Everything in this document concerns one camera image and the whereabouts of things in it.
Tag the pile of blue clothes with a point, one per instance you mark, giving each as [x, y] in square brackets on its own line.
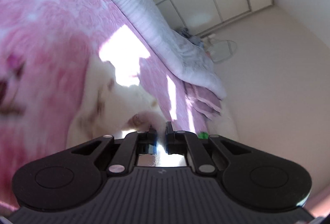
[190, 37]

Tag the green knit garment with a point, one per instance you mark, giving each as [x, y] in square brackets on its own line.
[203, 135]

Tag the white striped cloth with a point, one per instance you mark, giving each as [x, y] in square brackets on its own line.
[118, 105]

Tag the grey striped quilt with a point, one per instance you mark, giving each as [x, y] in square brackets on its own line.
[159, 33]

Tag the white padded headboard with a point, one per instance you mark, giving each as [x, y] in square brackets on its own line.
[226, 123]

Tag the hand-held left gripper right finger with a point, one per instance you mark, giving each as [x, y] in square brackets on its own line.
[169, 141]

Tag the pink rose bedsheet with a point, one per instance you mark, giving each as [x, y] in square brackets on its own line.
[51, 7]

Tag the pink leaf print cloth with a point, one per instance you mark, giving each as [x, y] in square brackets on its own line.
[10, 84]

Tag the oval mirror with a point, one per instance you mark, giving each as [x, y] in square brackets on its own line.
[223, 51]

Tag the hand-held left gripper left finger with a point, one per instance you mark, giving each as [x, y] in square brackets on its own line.
[154, 140]

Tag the pink pillow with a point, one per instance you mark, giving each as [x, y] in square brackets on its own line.
[206, 113]
[206, 100]

